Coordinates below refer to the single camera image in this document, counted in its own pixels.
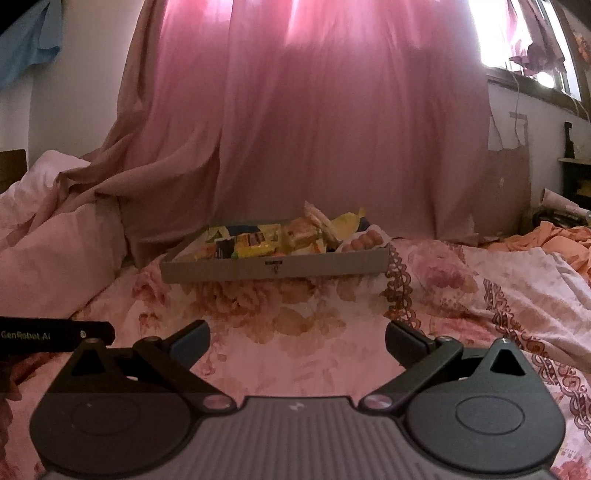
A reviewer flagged wooden headboard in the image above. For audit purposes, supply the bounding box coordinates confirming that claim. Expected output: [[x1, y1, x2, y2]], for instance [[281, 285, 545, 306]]
[[0, 149, 28, 193]]

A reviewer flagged blue hanging cloth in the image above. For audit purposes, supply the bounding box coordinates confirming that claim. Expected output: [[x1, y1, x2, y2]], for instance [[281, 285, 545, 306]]
[[0, 0, 63, 89]]

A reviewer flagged grey cardboard tray box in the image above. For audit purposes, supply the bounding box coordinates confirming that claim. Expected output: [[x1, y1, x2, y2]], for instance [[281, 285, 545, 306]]
[[159, 223, 390, 284]]

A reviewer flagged floral pink quilt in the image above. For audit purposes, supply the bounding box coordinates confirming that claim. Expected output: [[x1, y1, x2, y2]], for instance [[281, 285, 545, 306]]
[[0, 237, 591, 480]]

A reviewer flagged sausage snack blue packet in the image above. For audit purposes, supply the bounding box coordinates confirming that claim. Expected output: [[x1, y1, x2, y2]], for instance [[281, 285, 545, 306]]
[[337, 225, 392, 253]]

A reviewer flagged pink folded duvet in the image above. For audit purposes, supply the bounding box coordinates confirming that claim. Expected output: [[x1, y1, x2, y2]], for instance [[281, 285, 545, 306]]
[[1, 150, 126, 318]]

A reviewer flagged person's left hand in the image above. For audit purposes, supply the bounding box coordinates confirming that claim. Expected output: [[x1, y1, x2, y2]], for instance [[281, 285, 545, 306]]
[[1, 353, 45, 461]]

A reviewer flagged pink curtain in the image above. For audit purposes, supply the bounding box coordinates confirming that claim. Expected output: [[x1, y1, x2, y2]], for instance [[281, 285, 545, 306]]
[[32, 0, 532, 269]]

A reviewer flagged round white rice cracker pack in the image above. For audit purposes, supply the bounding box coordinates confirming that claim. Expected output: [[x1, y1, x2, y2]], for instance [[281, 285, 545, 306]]
[[304, 201, 342, 250]]

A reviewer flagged orange cloth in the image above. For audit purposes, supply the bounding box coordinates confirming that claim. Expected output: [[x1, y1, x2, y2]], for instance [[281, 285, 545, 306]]
[[486, 221, 591, 283]]

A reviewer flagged yellow snack bar packet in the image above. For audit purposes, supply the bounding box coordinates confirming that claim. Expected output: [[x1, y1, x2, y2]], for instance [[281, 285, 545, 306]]
[[232, 231, 280, 259]]

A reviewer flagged orange bread packet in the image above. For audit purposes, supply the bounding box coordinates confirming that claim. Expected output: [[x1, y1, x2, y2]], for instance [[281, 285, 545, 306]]
[[280, 217, 322, 254]]

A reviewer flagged dark wooden side table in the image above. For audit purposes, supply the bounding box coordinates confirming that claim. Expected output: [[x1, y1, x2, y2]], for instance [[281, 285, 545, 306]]
[[557, 121, 591, 213]]

